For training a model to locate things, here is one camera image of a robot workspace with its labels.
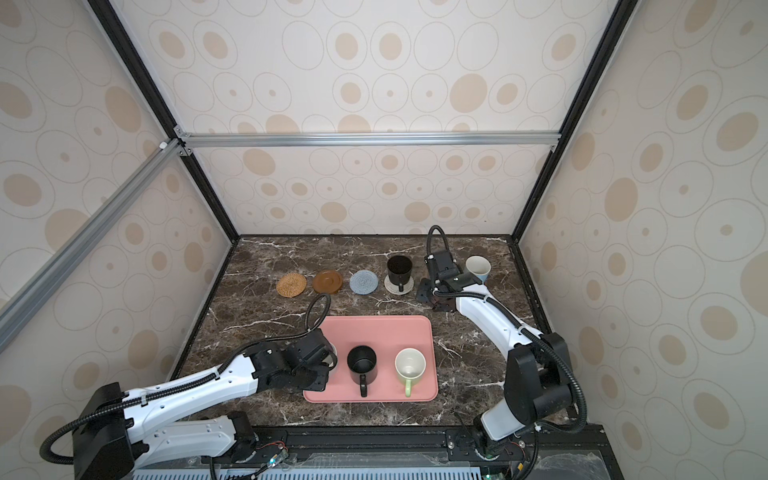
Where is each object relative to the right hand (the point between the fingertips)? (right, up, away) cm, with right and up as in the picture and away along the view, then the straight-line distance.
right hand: (425, 294), depth 89 cm
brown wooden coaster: (-33, +3, +17) cm, 37 cm away
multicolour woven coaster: (-9, +1, +12) cm, 15 cm away
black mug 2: (-7, +7, +10) cm, 14 cm away
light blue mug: (+19, +8, +9) cm, 23 cm away
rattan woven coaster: (-46, +2, +17) cm, 49 cm away
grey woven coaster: (-20, +3, +17) cm, 26 cm away
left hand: (-25, -21, -11) cm, 35 cm away
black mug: (-18, -19, -5) cm, 27 cm away
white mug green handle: (-5, -20, -3) cm, 21 cm away
